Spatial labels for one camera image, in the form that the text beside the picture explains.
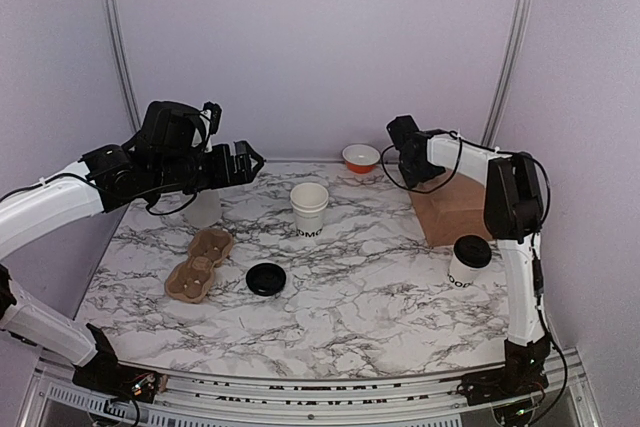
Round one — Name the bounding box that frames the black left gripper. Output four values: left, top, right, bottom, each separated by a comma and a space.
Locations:
152, 139, 264, 194

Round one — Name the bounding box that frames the brown paper takeout bag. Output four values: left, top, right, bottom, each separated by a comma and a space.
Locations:
409, 174, 493, 247

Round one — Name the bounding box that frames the stack of white paper cups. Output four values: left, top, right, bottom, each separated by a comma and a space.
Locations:
290, 182, 329, 239

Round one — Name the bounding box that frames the black plastic cup lid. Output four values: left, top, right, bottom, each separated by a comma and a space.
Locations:
453, 235, 492, 269

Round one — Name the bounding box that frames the white paper cup with print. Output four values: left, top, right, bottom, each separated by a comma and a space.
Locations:
446, 257, 488, 289

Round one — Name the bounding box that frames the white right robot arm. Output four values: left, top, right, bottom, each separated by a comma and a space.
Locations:
386, 115, 551, 395

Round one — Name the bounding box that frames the orange white ceramic bowl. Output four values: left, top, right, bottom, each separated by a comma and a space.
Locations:
342, 144, 380, 174

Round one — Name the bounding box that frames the white container with sachets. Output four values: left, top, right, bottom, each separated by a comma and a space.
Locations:
184, 190, 222, 229

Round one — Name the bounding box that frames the brown cardboard cup carrier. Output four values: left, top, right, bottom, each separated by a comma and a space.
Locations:
164, 229, 234, 304

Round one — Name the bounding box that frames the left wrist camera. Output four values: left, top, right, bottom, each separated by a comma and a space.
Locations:
199, 101, 222, 152

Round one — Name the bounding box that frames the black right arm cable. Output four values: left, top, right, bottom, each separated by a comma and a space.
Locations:
379, 139, 551, 238

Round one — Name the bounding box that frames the right aluminium frame post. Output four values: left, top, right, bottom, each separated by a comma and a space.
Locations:
481, 0, 532, 147

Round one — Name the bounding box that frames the aluminium frame post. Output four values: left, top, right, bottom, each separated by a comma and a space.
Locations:
481, 0, 532, 147
102, 0, 142, 133

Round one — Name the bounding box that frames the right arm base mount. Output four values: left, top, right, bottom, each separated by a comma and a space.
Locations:
456, 364, 549, 406

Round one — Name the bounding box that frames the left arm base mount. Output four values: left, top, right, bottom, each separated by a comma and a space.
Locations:
72, 340, 160, 403

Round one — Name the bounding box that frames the left aluminium frame post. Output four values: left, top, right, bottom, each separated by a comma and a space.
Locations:
102, 0, 142, 133

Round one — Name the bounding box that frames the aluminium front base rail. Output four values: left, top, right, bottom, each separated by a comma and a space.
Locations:
17, 349, 603, 426

